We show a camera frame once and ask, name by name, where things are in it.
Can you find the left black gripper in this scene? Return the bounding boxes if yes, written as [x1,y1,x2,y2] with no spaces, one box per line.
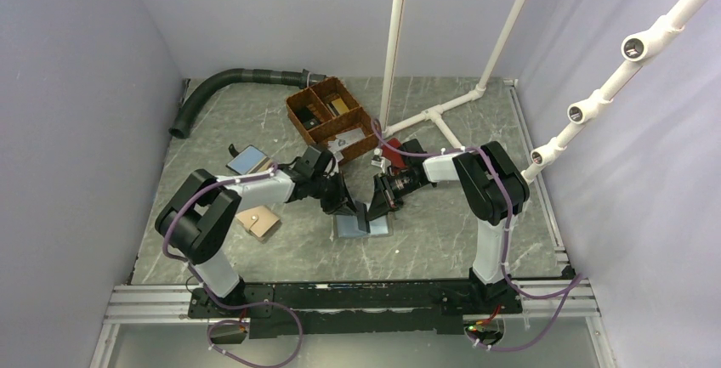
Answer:
[309,170,360,218]

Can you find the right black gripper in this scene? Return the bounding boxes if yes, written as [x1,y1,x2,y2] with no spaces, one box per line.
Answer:
[366,171,423,221]

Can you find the grey leather card holder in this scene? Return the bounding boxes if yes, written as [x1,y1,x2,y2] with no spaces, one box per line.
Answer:
[332,201,393,239]

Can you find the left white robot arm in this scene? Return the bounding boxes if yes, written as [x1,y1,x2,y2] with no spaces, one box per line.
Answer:
[154,145,366,317]

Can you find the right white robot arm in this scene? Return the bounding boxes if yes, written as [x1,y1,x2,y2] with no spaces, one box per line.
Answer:
[364,139,530,313]

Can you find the cards in basket front compartment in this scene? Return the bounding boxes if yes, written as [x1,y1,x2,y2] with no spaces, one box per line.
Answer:
[327,127,366,153]

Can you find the black card in basket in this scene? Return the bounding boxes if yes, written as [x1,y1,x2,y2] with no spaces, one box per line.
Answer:
[296,107,321,131]

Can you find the beige snap card holder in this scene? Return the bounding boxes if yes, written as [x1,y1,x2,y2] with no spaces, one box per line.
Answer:
[236,206,281,242]

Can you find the gold card in basket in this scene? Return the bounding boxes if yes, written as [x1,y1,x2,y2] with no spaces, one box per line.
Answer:
[327,98,350,117]

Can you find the open blue card wallet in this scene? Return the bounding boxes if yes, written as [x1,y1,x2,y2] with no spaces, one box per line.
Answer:
[226,144,276,175]

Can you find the red leather wallet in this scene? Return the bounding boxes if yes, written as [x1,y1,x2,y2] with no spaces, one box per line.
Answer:
[382,138,410,173]

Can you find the brown woven divided basket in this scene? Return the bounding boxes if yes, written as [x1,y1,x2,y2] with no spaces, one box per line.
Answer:
[285,76,378,165]

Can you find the white PVC pipe frame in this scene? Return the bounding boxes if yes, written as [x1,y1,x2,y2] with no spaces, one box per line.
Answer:
[378,0,528,147]

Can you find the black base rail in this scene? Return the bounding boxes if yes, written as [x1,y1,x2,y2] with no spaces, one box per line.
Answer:
[188,278,523,339]

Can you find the black corrugated hose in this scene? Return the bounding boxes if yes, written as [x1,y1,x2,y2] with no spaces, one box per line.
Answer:
[167,68,330,141]

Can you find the white pipe camera boom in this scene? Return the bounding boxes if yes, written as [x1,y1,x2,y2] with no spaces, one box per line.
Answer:
[522,0,708,184]

